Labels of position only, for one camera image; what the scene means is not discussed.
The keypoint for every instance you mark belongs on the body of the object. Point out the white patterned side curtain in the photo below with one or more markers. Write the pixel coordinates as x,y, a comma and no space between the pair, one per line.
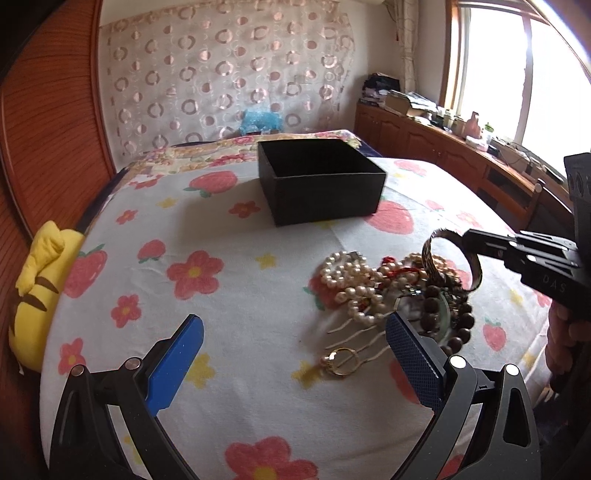
406,20

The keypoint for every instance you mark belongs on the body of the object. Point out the wooden louvered wardrobe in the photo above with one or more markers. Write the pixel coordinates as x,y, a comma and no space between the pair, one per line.
54,163

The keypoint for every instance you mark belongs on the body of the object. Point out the pink circle pattern curtain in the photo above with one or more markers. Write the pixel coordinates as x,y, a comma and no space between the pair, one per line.
187,72

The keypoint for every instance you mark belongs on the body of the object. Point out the window with wooden frame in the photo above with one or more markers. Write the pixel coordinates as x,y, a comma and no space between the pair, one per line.
520,78

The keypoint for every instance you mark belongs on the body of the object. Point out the dark clothes pile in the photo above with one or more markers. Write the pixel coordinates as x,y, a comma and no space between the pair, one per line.
377,86

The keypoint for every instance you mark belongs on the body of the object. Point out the pale green jade bangle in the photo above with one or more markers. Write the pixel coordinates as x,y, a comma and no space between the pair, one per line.
429,317

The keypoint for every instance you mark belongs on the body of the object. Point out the strawberry flower print cloth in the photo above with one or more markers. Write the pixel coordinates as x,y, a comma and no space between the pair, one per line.
254,404

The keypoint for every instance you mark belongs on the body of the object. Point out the cardboard box on cabinet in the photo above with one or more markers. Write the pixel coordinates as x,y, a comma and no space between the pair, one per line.
401,103

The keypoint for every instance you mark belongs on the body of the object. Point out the floral bed quilt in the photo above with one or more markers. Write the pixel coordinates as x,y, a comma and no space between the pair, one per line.
190,157

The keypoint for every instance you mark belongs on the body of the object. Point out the pink bottle on cabinet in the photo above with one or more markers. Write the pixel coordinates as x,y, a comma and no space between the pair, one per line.
472,127

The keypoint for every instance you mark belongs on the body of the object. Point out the black square storage box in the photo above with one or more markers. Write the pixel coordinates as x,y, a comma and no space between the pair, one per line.
313,180

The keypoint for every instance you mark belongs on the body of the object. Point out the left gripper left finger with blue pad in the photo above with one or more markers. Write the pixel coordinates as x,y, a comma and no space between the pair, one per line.
84,442

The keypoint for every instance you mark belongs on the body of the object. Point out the red cord jewelry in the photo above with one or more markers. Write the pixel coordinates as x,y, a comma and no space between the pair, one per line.
398,273

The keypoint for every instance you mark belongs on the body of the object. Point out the yellow plush toy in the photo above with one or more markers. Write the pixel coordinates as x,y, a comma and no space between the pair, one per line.
38,288

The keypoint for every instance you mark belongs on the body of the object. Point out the wooden side cabinet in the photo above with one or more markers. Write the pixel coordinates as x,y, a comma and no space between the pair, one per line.
524,202

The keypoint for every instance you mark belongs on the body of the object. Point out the gold hair comb pin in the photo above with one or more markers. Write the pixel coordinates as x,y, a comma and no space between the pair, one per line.
353,346

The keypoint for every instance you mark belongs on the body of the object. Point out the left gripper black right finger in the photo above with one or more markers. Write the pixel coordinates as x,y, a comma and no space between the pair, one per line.
504,443

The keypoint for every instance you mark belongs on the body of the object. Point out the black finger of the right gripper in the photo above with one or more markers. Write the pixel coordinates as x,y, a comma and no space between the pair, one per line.
495,246

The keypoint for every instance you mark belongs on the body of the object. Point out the blue plush toy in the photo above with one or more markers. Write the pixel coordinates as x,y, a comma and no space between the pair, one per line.
260,122

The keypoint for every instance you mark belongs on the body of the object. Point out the right human hand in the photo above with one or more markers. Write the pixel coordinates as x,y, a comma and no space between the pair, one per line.
567,334

